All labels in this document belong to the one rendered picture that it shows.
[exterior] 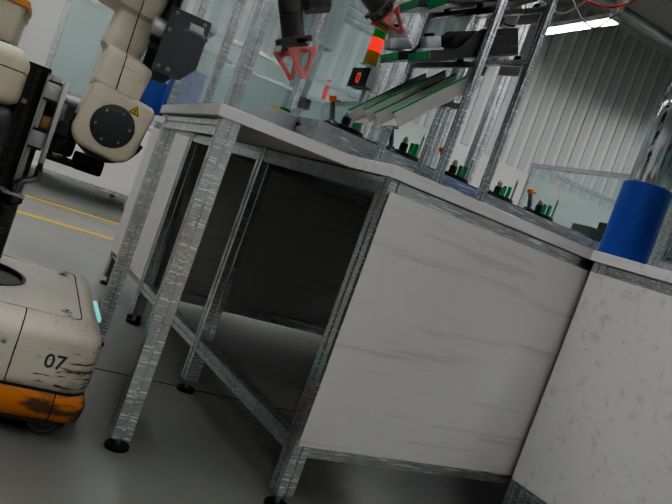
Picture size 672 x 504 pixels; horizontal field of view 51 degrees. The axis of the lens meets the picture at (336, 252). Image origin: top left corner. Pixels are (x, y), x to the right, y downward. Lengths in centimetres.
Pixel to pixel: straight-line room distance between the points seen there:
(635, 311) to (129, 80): 140
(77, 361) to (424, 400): 85
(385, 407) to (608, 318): 66
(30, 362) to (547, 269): 131
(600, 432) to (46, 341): 137
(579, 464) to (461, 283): 58
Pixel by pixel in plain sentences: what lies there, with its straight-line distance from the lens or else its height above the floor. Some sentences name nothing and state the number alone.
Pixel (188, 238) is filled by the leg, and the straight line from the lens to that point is 168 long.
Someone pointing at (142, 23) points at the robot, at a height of 99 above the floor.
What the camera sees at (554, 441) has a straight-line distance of 208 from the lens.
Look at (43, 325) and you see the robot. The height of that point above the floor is 26.
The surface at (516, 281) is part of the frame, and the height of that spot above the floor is 70.
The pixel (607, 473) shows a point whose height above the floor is 33.
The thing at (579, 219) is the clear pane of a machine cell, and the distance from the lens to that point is 755.
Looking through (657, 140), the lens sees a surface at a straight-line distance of 246.
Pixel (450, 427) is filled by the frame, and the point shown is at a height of 28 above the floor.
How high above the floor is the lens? 71
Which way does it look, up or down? 3 degrees down
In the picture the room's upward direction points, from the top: 20 degrees clockwise
